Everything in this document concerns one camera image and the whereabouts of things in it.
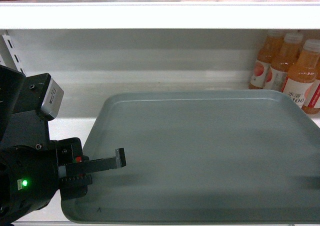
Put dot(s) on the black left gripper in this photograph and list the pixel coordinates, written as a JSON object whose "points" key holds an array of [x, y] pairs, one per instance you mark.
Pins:
{"points": [[73, 181]]}

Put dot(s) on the grey silver serving tray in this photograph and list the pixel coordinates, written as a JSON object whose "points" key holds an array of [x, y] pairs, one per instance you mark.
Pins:
{"points": [[210, 157]]}

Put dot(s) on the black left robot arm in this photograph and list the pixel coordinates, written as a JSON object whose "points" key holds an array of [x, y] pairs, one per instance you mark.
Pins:
{"points": [[33, 167]]}

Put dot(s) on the white upper store shelf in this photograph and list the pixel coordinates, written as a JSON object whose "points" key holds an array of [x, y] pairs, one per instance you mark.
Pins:
{"points": [[160, 14]]}

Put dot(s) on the orange juice bottle C100 front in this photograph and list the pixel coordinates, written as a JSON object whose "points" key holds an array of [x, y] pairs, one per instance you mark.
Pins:
{"points": [[302, 74]]}

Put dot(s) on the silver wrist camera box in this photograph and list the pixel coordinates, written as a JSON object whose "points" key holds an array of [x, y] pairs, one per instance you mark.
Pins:
{"points": [[52, 100]]}

